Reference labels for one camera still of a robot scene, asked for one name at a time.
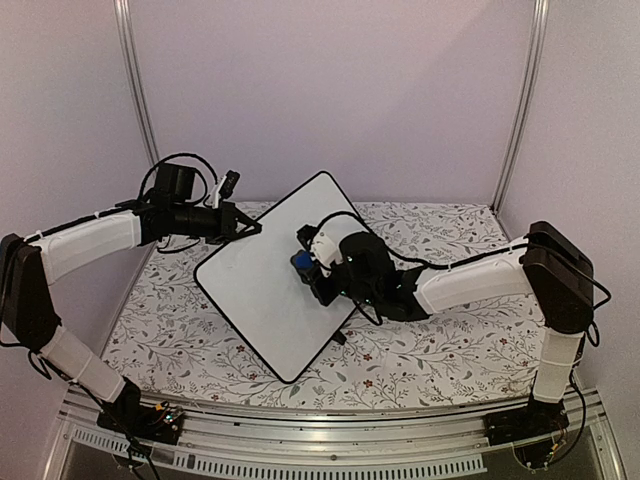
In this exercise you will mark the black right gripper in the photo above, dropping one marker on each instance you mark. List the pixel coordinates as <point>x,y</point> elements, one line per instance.
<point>311,275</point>

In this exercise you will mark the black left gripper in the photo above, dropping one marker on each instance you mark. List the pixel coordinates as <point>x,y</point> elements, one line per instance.
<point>227,229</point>

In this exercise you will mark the blue whiteboard eraser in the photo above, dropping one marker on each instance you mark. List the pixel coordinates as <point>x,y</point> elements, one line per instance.
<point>302,261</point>

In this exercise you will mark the white whiteboard black frame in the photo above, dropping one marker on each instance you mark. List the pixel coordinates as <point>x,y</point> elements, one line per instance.
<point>255,287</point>

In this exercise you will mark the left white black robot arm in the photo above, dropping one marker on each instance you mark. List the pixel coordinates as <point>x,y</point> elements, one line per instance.
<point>30,266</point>

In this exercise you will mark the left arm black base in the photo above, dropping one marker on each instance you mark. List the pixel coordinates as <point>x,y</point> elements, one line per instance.
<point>160,423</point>

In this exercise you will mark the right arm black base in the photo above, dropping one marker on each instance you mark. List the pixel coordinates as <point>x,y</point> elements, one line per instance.
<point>538,430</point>

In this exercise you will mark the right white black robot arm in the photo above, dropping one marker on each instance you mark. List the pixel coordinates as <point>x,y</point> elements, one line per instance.
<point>543,263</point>

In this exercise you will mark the black whiteboard stand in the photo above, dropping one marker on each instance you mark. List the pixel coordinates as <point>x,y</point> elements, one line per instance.
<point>339,337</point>

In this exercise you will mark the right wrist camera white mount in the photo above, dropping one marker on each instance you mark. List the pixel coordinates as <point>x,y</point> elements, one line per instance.
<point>344,238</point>

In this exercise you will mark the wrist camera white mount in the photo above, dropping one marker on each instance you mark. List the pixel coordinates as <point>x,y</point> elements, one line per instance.
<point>187,179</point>
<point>344,238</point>

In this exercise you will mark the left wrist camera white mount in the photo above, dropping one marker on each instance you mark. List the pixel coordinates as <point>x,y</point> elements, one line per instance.
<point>187,179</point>

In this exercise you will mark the aluminium front rail frame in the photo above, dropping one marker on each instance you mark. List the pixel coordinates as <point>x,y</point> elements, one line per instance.
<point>228,441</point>

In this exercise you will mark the left aluminium corner post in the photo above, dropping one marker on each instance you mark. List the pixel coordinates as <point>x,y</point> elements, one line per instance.
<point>133,72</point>

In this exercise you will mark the aluminium corner post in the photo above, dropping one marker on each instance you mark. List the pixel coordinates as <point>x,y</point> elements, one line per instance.
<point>133,72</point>
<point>527,89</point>

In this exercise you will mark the right aluminium corner post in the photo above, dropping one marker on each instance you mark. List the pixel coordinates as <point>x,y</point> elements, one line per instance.
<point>527,89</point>

